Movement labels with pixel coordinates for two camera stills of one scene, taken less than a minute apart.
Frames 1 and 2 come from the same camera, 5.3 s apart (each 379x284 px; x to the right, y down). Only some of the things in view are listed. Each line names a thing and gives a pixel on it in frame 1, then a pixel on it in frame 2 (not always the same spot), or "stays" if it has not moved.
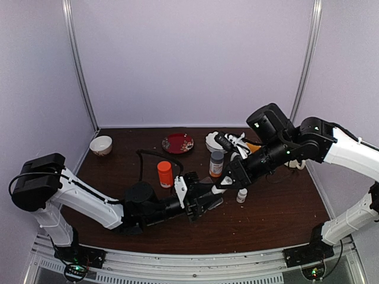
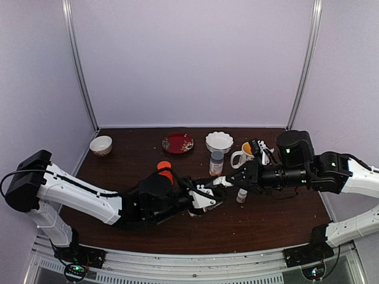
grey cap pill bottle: (216, 164) stays
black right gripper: (237, 169) → (252, 177)
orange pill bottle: (165, 173) stays
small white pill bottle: (241, 195) stays
